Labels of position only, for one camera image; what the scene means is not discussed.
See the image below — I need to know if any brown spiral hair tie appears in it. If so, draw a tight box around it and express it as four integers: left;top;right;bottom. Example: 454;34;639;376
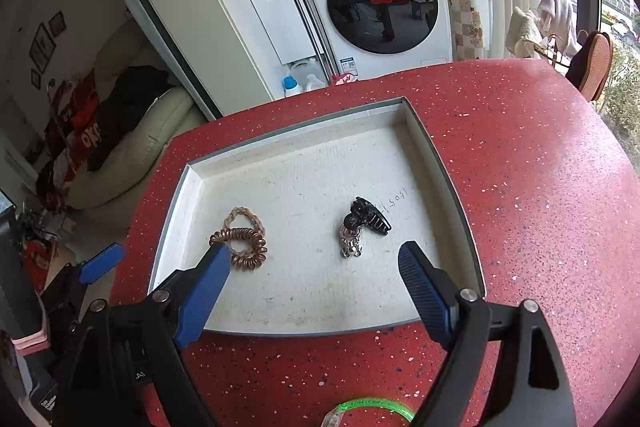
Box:
208;226;269;272

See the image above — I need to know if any silver pink charm brooch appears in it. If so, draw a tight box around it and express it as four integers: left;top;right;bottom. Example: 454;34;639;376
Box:
337;213;362;259

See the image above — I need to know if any green translucent bangle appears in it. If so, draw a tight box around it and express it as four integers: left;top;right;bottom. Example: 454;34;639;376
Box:
321;397;416;427

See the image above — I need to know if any grey jewelry tray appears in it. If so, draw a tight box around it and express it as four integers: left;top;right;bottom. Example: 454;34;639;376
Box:
150;98;487;336

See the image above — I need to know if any cream sofa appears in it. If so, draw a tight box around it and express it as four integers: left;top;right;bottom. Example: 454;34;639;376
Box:
65;20;207;229

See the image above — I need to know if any black hair claw clip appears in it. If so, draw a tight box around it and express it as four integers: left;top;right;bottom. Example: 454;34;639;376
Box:
343;196;392;235

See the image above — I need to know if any black garment on sofa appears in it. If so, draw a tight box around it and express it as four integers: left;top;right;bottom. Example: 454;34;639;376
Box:
87;65;171;172

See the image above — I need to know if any blue cap detergent bottle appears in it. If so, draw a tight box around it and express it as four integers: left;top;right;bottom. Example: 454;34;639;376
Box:
282;76;304;98

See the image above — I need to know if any checkered hanging cloth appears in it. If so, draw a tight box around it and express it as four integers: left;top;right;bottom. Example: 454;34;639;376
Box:
448;0;485;62

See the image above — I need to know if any brown wooden chair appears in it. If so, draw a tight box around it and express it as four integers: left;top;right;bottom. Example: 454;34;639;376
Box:
565;31;613;102

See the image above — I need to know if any beige braided bracelet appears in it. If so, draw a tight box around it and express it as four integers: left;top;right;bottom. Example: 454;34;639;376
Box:
222;204;266;238

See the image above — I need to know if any red mop handle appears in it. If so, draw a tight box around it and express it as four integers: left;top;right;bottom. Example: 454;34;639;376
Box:
268;0;340;86

